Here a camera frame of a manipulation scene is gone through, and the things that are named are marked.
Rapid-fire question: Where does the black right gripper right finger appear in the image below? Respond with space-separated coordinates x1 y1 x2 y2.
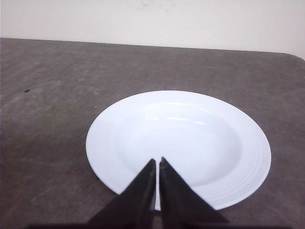
159 157 229 229

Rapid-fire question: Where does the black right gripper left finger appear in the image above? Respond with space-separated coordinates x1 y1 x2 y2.
88 159 156 229

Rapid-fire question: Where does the white plate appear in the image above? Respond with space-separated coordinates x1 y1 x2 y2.
86 90 272 210

